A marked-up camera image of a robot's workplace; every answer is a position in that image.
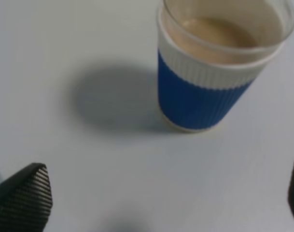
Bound blue sleeved clear cup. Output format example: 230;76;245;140
156;0;294;132

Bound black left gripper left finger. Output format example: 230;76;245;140
0;163;53;232

